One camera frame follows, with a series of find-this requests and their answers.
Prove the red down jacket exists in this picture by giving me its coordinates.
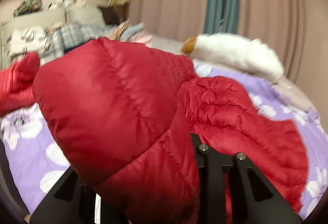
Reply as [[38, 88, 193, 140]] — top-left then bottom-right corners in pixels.
[[1, 38, 308, 223]]

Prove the purple floral bed cover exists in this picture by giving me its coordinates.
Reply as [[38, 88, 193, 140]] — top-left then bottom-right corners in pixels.
[[1, 63, 327, 219]]

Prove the white plush goose toy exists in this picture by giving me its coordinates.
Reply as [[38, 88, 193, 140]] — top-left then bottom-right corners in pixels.
[[181, 33, 284, 83]]

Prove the plaid grey pillow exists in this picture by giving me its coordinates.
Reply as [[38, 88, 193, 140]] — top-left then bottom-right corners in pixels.
[[39, 22, 118, 65]]

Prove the floral white pillow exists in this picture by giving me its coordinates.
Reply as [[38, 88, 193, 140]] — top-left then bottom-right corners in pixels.
[[7, 26, 50, 57]]

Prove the beige folded garment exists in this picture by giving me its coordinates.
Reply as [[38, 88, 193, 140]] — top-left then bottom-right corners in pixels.
[[108, 20, 130, 41]]

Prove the pink folded garment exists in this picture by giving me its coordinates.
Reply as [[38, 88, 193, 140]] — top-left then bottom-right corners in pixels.
[[129, 30, 153, 47]]

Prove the grey folded garment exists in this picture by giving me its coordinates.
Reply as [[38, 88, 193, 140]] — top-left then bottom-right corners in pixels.
[[120, 22, 145, 42]]

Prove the beige headboard pillow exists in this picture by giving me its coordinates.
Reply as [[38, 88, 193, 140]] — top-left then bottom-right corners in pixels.
[[2, 7, 106, 35]]

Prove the dark brown cushion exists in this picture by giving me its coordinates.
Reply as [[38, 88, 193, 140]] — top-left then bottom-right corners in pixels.
[[97, 5, 127, 25]]

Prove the pink beige curtain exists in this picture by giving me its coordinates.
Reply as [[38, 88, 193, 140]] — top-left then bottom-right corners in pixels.
[[129, 0, 327, 101]]

